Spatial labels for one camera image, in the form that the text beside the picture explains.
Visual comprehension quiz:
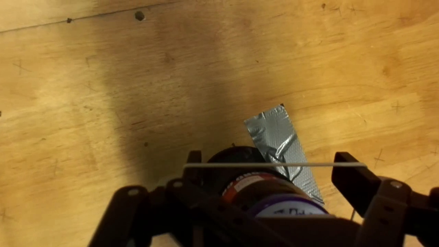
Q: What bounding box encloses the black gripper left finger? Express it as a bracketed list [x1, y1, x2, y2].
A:
[88, 149, 231, 247]

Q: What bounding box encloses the grey duct tape piece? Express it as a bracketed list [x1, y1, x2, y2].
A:
[243, 104, 327, 206]

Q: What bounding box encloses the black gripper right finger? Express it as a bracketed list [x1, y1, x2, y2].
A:
[331, 151, 439, 247]

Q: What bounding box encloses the thin rubber band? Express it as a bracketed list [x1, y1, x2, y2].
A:
[183, 160, 368, 170]

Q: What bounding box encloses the dark jar with purple lid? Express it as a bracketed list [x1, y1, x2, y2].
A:
[201, 145, 331, 219]

